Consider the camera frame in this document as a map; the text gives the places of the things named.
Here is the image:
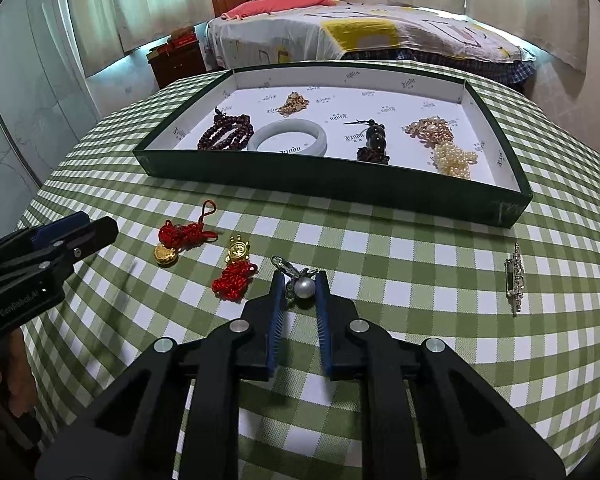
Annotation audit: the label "red knot gold charm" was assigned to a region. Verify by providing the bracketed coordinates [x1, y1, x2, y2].
[154, 200, 219, 266]

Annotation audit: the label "gold ingot red tassel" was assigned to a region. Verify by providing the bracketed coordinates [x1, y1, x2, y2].
[212, 235, 259, 302]

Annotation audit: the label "dark red bead bracelet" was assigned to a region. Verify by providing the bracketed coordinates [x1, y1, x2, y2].
[196, 106, 256, 152]

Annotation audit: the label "silver rhinestone hair clip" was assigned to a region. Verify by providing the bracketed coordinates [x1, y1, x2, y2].
[504, 243, 526, 315]

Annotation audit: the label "silver pearl brooch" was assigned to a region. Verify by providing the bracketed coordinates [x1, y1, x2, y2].
[271, 256, 318, 302]

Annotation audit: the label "pale jade bangle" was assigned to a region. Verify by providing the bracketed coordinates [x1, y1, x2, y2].
[247, 118, 327, 156]

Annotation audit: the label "rose gold chain bracelet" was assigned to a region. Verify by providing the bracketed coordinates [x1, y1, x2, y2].
[277, 91, 311, 118]

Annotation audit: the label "cream pearl necklace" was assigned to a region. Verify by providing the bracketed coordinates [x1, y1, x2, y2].
[431, 141, 480, 181]

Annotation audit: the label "dark stone pendant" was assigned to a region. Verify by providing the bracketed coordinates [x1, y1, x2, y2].
[348, 119, 390, 165]

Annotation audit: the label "pink pearl cluster bracelet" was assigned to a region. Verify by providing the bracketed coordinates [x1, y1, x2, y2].
[403, 115, 456, 149]

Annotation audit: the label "green jewelry tray box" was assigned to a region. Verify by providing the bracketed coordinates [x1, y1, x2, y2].
[134, 62, 532, 228]

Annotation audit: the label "person's left hand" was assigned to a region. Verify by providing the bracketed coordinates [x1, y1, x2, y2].
[0, 328, 38, 418]

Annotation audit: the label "green checkered tablecloth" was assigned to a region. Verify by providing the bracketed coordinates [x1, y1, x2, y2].
[21, 76, 600, 471]

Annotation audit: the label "frosted glass wardrobe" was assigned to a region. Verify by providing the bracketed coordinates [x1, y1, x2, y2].
[0, 0, 97, 238]

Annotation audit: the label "dark wooden nightstand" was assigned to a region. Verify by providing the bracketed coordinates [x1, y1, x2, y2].
[147, 40, 207, 89]

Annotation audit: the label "red boxes on nightstand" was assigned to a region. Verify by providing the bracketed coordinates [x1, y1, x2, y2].
[146, 26, 198, 61]

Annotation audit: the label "left white curtain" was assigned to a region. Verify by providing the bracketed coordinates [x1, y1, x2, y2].
[68, 0, 211, 77]

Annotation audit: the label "pink pillow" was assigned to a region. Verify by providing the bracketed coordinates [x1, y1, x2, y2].
[221, 0, 335, 21]

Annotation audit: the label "bed with patterned sheet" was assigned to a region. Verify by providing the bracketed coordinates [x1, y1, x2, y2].
[204, 1, 536, 87]

